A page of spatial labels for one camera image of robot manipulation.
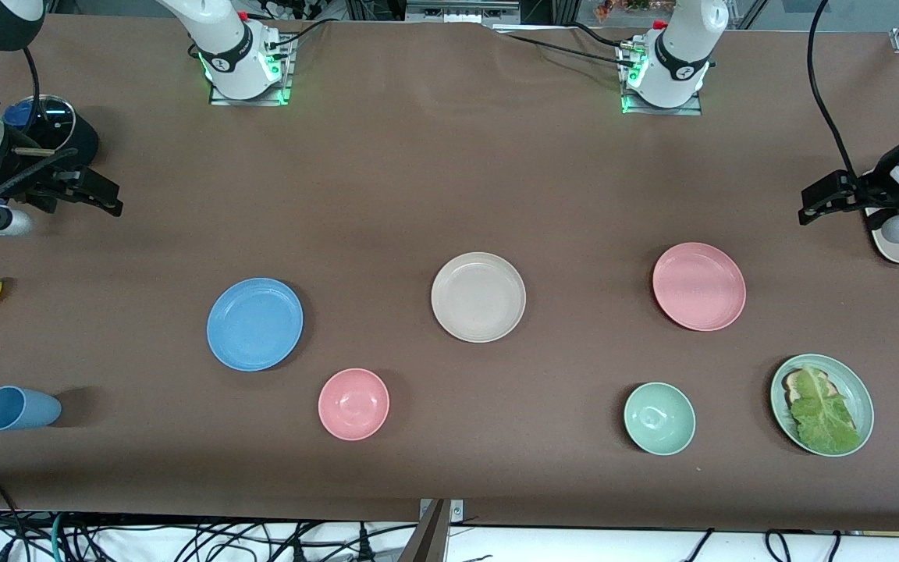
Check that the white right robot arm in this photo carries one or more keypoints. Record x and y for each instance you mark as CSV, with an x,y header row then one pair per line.
x,y
223,39

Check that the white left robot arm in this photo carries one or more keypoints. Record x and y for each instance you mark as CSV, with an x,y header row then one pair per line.
x,y
684,39

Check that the blue plate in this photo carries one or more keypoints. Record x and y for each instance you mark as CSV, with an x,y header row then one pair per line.
x,y
254,324

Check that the grey metal post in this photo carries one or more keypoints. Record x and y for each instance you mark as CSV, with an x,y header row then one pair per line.
x,y
428,542

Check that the grey metal box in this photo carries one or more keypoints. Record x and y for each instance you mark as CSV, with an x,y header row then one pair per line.
x,y
461,12

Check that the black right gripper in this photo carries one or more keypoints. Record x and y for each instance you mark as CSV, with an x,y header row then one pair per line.
x,y
19,173

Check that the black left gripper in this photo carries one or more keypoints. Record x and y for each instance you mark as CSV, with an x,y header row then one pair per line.
x,y
865,188

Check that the pink plate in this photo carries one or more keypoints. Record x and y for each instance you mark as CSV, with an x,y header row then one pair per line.
x,y
699,286

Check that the blue cup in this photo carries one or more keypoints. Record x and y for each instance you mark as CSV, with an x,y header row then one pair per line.
x,y
20,408

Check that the brown table cover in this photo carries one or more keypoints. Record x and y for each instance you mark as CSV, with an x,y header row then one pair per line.
x,y
449,156

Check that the small metal table bracket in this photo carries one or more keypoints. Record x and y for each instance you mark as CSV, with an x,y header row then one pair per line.
x,y
456,511

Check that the toasted bread slice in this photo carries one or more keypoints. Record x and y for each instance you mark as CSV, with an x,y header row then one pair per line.
x,y
790,384

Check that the green bowl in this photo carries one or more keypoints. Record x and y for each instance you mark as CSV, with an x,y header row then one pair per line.
x,y
659,419

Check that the green plate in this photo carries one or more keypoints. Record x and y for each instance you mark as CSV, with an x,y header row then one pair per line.
x,y
860,398

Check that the orange artificial flowers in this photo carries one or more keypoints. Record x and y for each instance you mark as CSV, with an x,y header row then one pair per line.
x,y
613,8

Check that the beige plate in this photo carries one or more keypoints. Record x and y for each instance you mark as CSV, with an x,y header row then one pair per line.
x,y
478,297

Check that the green lettuce leaf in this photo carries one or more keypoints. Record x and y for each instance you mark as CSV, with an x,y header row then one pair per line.
x,y
820,414

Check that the white power strip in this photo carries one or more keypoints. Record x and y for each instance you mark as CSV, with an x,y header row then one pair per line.
x,y
286,9

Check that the pink bowl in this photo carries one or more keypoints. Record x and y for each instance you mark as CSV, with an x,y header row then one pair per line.
x,y
353,404

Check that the glass lid with blue knob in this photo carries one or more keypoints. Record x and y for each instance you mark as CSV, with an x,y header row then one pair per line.
x,y
55,125

